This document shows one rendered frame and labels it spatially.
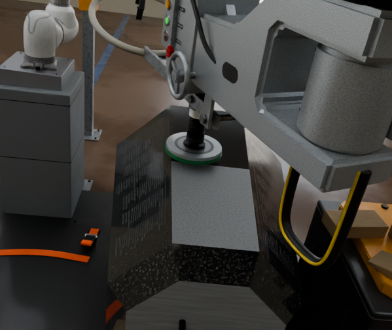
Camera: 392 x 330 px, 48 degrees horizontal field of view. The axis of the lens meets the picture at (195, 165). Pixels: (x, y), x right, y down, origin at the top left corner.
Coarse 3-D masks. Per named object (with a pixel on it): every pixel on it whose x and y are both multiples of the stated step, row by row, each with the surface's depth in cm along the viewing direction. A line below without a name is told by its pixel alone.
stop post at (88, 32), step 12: (84, 0) 305; (84, 12) 311; (84, 24) 315; (84, 36) 319; (84, 48) 323; (84, 60) 328; (84, 72) 332; (84, 84) 337; (84, 96) 342; (84, 108) 347; (84, 120) 352; (84, 132) 357; (96, 132) 366
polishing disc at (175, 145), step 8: (176, 136) 170; (184, 136) 171; (208, 136) 174; (168, 144) 164; (176, 144) 165; (208, 144) 168; (216, 144) 169; (176, 152) 159; (184, 152) 160; (192, 152) 161; (200, 152) 162; (208, 152) 162; (216, 152) 163; (192, 160) 158; (200, 160) 158
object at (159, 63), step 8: (144, 48) 186; (144, 56) 187; (152, 56) 178; (152, 64) 179; (160, 64) 172; (160, 72) 173; (192, 96) 149; (192, 104) 150; (200, 104) 144; (200, 112) 145; (216, 112) 137; (200, 120) 138; (216, 120) 136; (224, 120) 140; (216, 128) 137
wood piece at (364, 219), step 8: (328, 216) 154; (336, 216) 154; (360, 216) 156; (368, 216) 157; (376, 216) 157; (328, 224) 154; (336, 224) 150; (360, 224) 152; (368, 224) 152; (376, 224) 153; (384, 224) 153; (352, 232) 151; (360, 232) 151; (368, 232) 152; (376, 232) 153; (384, 232) 153
